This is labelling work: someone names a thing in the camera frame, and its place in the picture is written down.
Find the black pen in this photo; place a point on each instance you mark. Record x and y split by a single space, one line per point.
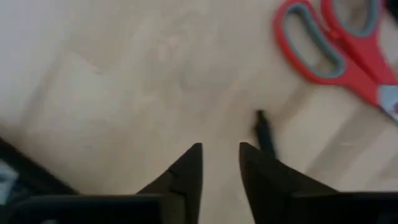
264 133

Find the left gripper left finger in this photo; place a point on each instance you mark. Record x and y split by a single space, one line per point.
183 193

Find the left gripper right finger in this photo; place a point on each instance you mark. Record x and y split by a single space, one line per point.
273 193

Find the red scissors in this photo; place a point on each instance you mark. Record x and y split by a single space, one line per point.
367 68

